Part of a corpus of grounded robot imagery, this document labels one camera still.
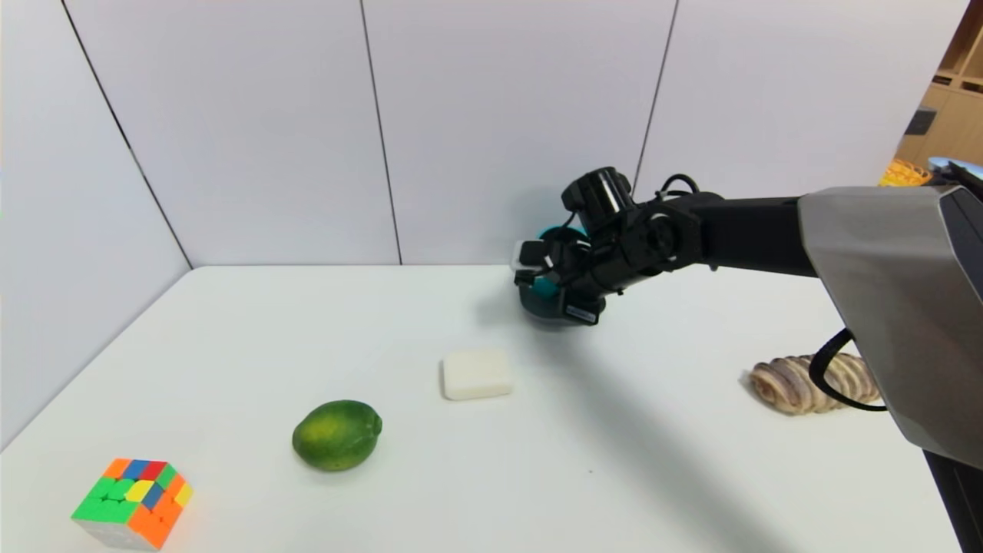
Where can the wooden shelf unit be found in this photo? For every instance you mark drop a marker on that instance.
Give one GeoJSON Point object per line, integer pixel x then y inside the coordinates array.
{"type": "Point", "coordinates": [952, 100]}

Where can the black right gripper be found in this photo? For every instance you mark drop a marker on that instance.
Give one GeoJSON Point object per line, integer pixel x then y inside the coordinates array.
{"type": "Point", "coordinates": [580, 312]}

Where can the green lime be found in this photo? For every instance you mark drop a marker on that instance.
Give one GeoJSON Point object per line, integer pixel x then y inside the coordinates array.
{"type": "Point", "coordinates": [336, 435]}

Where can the black bag with blue top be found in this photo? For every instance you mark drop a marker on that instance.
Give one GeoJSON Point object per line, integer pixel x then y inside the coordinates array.
{"type": "Point", "coordinates": [956, 167]}

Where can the grey square dish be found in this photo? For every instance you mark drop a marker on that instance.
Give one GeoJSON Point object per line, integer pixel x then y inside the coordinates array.
{"type": "Point", "coordinates": [541, 312]}

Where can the black and grey right robot arm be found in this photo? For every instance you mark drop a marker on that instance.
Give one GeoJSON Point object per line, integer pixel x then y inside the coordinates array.
{"type": "Point", "coordinates": [768, 234]}

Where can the striped brown bread loaf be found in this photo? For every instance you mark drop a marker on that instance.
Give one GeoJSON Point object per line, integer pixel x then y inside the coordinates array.
{"type": "Point", "coordinates": [783, 384]}

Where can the colourful puzzle cube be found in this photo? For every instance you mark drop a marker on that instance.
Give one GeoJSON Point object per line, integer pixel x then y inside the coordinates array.
{"type": "Point", "coordinates": [127, 503]}

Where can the white soap bar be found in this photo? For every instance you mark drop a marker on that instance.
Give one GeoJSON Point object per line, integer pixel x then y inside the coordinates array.
{"type": "Point", "coordinates": [478, 375]}

